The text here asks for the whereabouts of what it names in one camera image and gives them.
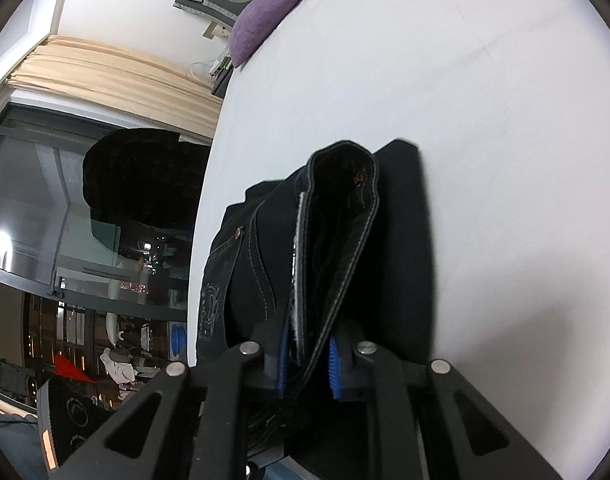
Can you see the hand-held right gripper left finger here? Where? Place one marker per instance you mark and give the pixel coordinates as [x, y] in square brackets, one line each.
[283, 360]

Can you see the beige curtain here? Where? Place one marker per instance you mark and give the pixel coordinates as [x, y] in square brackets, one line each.
[110, 77]

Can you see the black denim pants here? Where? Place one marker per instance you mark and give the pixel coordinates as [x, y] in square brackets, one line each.
[395, 240]

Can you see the glass sliding door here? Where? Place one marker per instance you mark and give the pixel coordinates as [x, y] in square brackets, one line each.
[25, 185]

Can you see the black object with orange rim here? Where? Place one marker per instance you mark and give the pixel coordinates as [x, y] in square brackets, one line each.
[72, 425]

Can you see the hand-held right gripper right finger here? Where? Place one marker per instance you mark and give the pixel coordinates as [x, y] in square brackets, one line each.
[335, 365]

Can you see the grey nightstand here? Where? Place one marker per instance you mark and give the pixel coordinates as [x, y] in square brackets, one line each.
[221, 82]

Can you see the white bed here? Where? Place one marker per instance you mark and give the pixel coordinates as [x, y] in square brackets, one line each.
[485, 135]

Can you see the purple pillow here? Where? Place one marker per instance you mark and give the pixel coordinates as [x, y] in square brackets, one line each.
[262, 15]

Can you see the blue grey cloth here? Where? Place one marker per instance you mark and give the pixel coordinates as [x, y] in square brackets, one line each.
[10, 445]

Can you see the clutter of small items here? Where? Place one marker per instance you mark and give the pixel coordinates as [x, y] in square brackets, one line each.
[212, 67]

